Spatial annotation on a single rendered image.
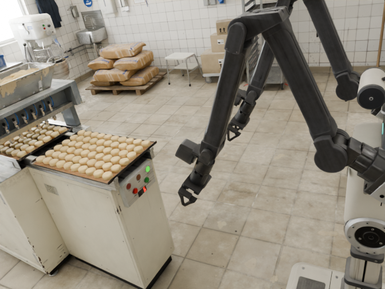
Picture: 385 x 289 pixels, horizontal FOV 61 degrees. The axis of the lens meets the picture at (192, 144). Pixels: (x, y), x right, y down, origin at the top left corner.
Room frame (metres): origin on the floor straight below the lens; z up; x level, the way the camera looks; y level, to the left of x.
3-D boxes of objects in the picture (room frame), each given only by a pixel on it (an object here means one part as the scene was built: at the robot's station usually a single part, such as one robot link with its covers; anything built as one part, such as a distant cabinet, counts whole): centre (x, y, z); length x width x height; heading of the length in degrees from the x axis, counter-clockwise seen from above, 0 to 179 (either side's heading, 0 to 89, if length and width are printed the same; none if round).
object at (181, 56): (5.27, -0.09, 0.23); 0.45 x 0.45 x 0.46; 52
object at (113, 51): (5.53, 0.87, 0.62); 0.72 x 0.42 x 0.17; 67
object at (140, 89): (5.54, 0.92, 0.06); 1.20 x 0.80 x 0.11; 63
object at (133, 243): (1.65, 0.62, 0.45); 0.70 x 0.34 x 0.90; 54
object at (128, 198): (1.44, 0.32, 0.77); 0.24 x 0.04 x 0.14; 144
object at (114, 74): (5.35, 1.03, 0.32); 0.72 x 0.42 x 0.17; 65
